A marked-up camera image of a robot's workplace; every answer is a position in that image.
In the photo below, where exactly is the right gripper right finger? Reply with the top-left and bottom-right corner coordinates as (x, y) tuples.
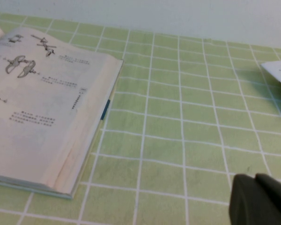
(254, 172), (281, 203)

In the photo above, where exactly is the white printed paper sheet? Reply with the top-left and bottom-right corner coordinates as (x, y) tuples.
(260, 60), (281, 96)

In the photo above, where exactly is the green checked tablecloth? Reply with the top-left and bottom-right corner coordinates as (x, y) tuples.
(0, 11), (281, 225)

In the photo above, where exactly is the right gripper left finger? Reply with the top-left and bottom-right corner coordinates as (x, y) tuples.
(228, 173), (281, 225)

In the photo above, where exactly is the book with diagrams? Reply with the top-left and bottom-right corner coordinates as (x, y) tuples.
(0, 22), (125, 200)

